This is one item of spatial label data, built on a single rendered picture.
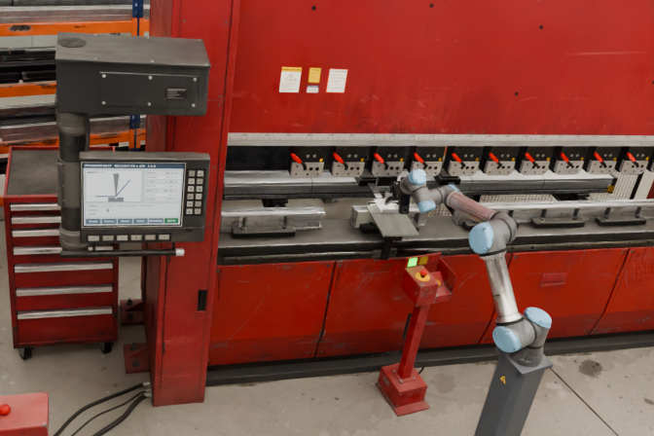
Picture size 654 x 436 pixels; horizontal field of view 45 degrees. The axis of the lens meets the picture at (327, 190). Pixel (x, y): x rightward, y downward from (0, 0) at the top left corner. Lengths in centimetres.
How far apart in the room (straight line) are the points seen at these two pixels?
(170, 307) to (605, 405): 246
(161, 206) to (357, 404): 179
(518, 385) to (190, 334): 150
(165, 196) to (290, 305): 126
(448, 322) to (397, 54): 157
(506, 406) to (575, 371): 131
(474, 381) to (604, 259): 98
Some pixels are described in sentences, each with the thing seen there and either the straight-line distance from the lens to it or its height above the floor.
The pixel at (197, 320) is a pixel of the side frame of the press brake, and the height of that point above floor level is 54.
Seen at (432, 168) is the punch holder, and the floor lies 122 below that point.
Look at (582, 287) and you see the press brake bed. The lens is 470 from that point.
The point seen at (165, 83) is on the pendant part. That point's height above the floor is 188.
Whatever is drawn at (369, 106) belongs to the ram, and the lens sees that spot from 362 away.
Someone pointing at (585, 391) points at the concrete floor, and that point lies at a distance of 483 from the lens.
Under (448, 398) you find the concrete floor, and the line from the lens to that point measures 445.
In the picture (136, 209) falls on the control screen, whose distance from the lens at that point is 296.
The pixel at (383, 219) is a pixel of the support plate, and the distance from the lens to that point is 383.
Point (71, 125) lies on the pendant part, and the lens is 292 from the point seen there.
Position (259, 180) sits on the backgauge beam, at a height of 98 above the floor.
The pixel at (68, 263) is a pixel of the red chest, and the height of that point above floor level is 63.
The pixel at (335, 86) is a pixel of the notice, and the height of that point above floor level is 164.
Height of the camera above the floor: 297
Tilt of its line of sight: 30 degrees down
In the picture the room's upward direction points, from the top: 9 degrees clockwise
